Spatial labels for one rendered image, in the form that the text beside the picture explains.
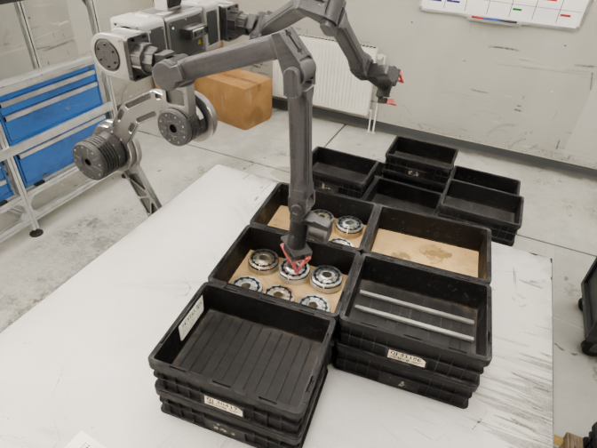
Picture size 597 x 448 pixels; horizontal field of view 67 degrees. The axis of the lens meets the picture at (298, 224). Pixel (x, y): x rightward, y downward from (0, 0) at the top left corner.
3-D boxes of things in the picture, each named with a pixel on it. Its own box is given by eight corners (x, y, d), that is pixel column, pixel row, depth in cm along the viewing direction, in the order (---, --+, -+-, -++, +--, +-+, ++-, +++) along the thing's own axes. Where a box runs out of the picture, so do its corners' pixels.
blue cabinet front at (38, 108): (24, 188, 273) (-9, 99, 240) (110, 141, 326) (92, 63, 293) (27, 188, 272) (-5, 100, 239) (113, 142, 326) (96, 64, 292)
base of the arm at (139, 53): (149, 73, 134) (143, 30, 127) (171, 77, 132) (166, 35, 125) (130, 81, 128) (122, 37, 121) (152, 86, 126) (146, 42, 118)
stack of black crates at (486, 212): (420, 268, 257) (439, 204, 230) (431, 240, 279) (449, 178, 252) (493, 292, 244) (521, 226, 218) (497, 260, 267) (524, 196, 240)
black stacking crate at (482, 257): (357, 278, 151) (362, 252, 144) (375, 228, 174) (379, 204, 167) (480, 310, 142) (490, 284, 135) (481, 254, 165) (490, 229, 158)
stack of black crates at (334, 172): (293, 229, 281) (297, 166, 254) (312, 205, 303) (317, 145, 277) (354, 248, 269) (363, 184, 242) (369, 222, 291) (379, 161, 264)
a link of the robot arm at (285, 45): (306, 17, 107) (288, 25, 99) (321, 74, 113) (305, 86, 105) (170, 56, 129) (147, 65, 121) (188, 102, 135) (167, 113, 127)
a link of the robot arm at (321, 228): (303, 189, 134) (290, 204, 127) (338, 202, 131) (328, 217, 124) (298, 221, 141) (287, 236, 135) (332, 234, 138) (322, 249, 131)
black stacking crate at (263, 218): (249, 249, 161) (248, 224, 154) (278, 206, 183) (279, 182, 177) (356, 278, 151) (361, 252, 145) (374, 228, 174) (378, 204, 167)
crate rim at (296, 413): (146, 367, 109) (144, 361, 107) (205, 285, 132) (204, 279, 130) (301, 421, 99) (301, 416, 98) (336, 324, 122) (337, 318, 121)
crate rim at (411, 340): (337, 324, 122) (338, 318, 121) (361, 257, 145) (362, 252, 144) (489, 369, 113) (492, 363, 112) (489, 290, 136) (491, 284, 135)
